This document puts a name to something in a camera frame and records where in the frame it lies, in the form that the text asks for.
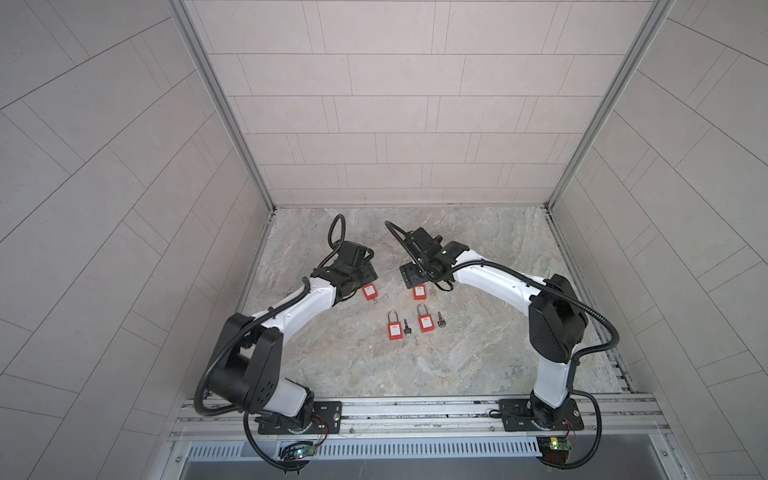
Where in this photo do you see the right green circuit board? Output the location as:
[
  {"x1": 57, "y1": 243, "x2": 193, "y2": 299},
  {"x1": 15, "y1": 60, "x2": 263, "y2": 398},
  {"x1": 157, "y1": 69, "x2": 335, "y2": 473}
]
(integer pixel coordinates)
[{"x1": 536, "y1": 436, "x2": 573, "y2": 466}]

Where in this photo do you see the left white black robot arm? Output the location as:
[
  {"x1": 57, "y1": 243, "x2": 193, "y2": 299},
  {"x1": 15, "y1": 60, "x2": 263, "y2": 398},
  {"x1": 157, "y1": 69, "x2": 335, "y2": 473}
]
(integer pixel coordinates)
[{"x1": 193, "y1": 214, "x2": 377, "y2": 473}]

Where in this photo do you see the red padlock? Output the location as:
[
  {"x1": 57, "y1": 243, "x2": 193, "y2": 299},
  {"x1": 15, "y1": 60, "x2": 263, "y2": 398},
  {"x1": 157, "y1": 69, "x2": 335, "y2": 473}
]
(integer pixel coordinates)
[
  {"x1": 412, "y1": 285, "x2": 428, "y2": 301},
  {"x1": 417, "y1": 304, "x2": 435, "y2": 333},
  {"x1": 361, "y1": 283, "x2": 379, "y2": 302},
  {"x1": 387, "y1": 310, "x2": 404, "y2": 340}
]

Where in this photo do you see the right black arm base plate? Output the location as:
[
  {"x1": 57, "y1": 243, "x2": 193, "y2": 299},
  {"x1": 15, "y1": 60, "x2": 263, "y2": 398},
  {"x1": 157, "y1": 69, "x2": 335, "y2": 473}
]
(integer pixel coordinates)
[{"x1": 498, "y1": 396, "x2": 584, "y2": 432}]

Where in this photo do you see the white slotted cable duct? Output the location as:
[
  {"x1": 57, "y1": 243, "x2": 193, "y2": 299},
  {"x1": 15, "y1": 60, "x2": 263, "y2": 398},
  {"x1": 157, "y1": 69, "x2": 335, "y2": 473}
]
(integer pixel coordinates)
[{"x1": 187, "y1": 437, "x2": 542, "y2": 461}]

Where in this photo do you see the left green circuit board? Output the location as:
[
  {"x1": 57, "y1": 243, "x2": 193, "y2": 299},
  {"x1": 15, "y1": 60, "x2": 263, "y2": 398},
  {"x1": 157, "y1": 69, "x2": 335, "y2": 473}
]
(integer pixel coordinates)
[{"x1": 279, "y1": 441, "x2": 318, "y2": 463}]

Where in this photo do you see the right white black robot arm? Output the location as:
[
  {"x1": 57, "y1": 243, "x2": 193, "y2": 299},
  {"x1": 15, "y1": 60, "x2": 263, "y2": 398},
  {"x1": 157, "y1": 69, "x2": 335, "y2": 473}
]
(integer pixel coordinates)
[{"x1": 385, "y1": 221, "x2": 620, "y2": 471}]

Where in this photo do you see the green circuit board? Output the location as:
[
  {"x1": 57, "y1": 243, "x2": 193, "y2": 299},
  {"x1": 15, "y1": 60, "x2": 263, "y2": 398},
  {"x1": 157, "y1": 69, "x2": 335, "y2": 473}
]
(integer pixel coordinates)
[
  {"x1": 536, "y1": 436, "x2": 573, "y2": 466},
  {"x1": 279, "y1": 441, "x2": 318, "y2": 463}
]

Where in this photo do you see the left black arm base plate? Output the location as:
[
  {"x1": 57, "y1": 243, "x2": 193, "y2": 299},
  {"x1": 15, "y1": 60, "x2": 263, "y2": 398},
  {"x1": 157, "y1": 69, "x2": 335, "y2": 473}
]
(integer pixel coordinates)
[{"x1": 254, "y1": 401, "x2": 343, "y2": 435}]

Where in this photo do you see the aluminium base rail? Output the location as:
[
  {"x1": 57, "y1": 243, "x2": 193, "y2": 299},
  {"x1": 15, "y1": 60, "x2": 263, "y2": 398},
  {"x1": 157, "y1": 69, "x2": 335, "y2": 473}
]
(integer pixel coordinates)
[{"x1": 167, "y1": 392, "x2": 670, "y2": 445}]

